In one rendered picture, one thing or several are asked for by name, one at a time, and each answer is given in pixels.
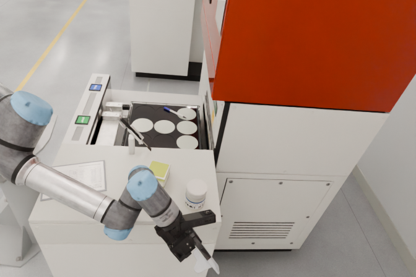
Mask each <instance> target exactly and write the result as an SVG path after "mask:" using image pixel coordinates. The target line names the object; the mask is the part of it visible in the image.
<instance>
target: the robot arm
mask: <svg viewBox="0 0 416 277"><path fill-rule="evenodd" d="M52 115H53V108H52V107H51V105H50V104H49V103H47V102H46V101H45V100H43V99H41V98H40V97H38V96H36V95H34V94H31V93H29V92H25V91H20V90H19V91H16V92H15V93H14V92H13V91H12V90H10V89H9V88H7V87H6V86H5V85H4V84H2V83H1V82H0V175H1V176H2V177H4V178H5V179H7V180H8V181H9V182H11V183H13V184H15V185H17V186H22V185H26V186H28V187H30V188H32V189H34V190H36V191H38V192H40V193H42V194H44V195H46V196H48V197H50V198H52V199H54V200H56V201H58V202H60V203H62V204H64V205H66V206H68V207H70V208H72V209H74V210H76V211H78V212H80V213H82V214H84V215H86V216H88V217H90V218H92V219H94V220H96V221H98V222H100V223H102V224H104V229H103V232H104V233H105V235H107V236H108V237H109V238H110V239H113V240H116V241H123V240H125V239H126V238H127V237H128V235H129V233H130V232H131V230H132V228H133V227H134V223H135V222H136V220H137V218H138V216H139V214H140V212H141V210H142V209H144V211H145V212H146V213H147V214H148V215H149V216H150V217H151V218H152V220H153V221H154V222H155V224H156V226H155V227H154V229H155V230H156V233H157V235H158V236H159V237H161V238H162V239H163V240H164V241H165V242H166V243H167V246H168V247H169V249H170V251H171V252H172V254H173V255H174V256H175V257H176V258H177V259H178V260H179V261H180V263H181V262H182V261H183V260H184V259H186V258H188V257H189V256H190V255H191V254H192V253H191V251H193V250H194V249H195V248H196V247H197V249H195V250H194V252H193V255H194V257H195V258H196V264H195V266H194V271H195V272H196V273H201V272H203V271H205V270H207V269H209V268H211V267H212V268H213V269H214V270H215V271H216V273H217V274H219V273H220V272H219V266H218V264H217V263H216V262H215V260H214V259H213V258H212V257H211V255H210V254H209V253H208V251H207V250H206V248H205V247H204V246H203V245H202V241H201V239H200V238H199V236H198V235H197V234H196V232H195V230H194V229H193V228H195V227H198V226H203V225H207V224H212V223H216V214H215V213H214V212H213V211H212V210H204V211H199V212H195V213H189V214H186V215H183V214H182V212H181V211H180V209H179V207H178V206H177V204H176V203H175V202H174V201H173V199H172V198H171V197H170V196H169V195H168V194H167V192H166V191H165V189H164V188H163V187H162V186H161V184H160V183H159V181H158V180H157V178H156V177H155V175H154V173H153V171H152V170H151V169H149V168H148V167H147V166H144V165H137V166H135V167H133V168H132V169H131V170H130V172H129V174H128V183H127V185H126V187H125V188H124V190H123V193H122V194H121V196H120V198H119V200H118V201H117V200H115V199H113V198H111V197H109V196H107V195H105V194H103V193H101V192H99V191H97V190H95V189H93V188H91V187H89V186H87V185H85V184H83V183H81V182H79V181H77V180H75V179H73V178H71V177H69V176H67V175H65V174H63V173H61V172H59V171H57V170H55V169H53V168H51V167H49V166H47V165H45V164H43V163H41V161H40V158H39V157H37V156H35V155H34V154H33V151H34V149H35V147H36V145H37V143H38V141H39V139H40V137H41V136H42V134H43V132H44V130H45V128H46V127H47V125H48V124H49V123H50V120H51V117H52ZM195 246H196V247H195ZM198 250H199V251H200V252H201V254H202V255H203V256H204V257H203V256H202V255H201V254H200V252H199V251H198Z"/></svg>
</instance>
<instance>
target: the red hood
mask: <svg viewBox="0 0 416 277"><path fill-rule="evenodd" d="M201 27H202V35H203V40H204V49H205V54H206V63H207V72H208V77H209V85H210V94H211V98H212V100H215V101H234V102H243V103H261V104H279V105H289V106H306V107H316V108H334V109H352V110H362V111H379V112H389V113H390V112H391V110H392V109H393V107H394V106H395V104H396V103H397V101H398V100H399V98H400V97H401V95H402V94H403V92H404V91H405V89H406V88H407V86H408V85H409V83H410V82H411V80H412V79H413V77H414V76H415V74H416V0H202V8H201Z"/></svg>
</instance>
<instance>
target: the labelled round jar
mask: <svg viewBox="0 0 416 277"><path fill-rule="evenodd" d="M206 193H207V185H206V183H205V182H204V181H202V180H200V179H192V180H190V181H189V182H188V184H187V187H186V195H185V200H184V204H185V206H186V208H187V209H189V210H191V211H199V210H201V209H202V208H203V206H204V202H205V199H206Z"/></svg>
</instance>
